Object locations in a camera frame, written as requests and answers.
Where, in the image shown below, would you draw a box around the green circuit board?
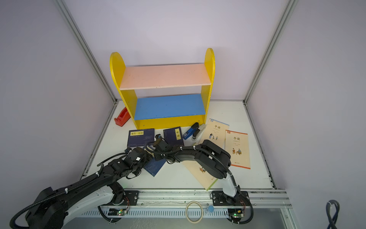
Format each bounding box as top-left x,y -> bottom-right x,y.
107,209 -> 128,217
228,209 -> 245,218

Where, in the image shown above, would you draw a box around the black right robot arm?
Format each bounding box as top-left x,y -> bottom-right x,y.
146,138 -> 251,206

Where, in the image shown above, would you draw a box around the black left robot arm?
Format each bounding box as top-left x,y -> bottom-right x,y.
10,148 -> 152,229

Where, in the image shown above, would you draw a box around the beige book orange edge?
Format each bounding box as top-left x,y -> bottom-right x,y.
225,130 -> 251,169

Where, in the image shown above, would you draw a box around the beige tape ring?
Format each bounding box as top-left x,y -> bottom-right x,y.
185,201 -> 204,224

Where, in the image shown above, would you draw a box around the beige book green edge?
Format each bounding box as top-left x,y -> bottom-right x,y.
182,161 -> 218,190

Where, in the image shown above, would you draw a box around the beige book blue edge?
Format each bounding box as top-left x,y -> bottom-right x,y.
199,118 -> 229,148

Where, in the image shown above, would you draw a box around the dark purple book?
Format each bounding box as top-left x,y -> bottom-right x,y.
163,127 -> 184,146
127,128 -> 155,148

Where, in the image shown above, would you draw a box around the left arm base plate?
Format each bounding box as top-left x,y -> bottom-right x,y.
111,190 -> 140,206

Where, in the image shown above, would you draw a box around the right green circuit board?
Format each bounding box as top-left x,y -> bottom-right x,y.
228,209 -> 245,218

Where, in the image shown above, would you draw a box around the aluminium front rail frame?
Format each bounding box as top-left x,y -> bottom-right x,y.
64,189 -> 300,229

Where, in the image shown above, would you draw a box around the blue black stapler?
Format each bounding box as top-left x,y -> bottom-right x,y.
183,122 -> 199,140

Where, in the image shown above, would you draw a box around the red tape dispenser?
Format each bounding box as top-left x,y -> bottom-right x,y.
114,107 -> 131,127

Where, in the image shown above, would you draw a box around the black cable loop right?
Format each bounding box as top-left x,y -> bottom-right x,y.
326,199 -> 341,229

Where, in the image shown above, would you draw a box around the small blue cap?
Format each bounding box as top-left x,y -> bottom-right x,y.
206,205 -> 214,213

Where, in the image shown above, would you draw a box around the blue book yellow label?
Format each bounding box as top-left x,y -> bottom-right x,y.
144,158 -> 166,177

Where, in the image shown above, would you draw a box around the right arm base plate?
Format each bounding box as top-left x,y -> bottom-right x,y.
210,191 -> 251,207

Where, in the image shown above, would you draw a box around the left green circuit board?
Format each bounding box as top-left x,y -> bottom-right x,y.
107,209 -> 128,217

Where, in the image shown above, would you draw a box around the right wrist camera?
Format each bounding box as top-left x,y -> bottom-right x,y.
155,134 -> 163,140

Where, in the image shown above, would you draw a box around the yellow shelf pink blue boards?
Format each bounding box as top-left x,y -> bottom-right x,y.
110,48 -> 215,129

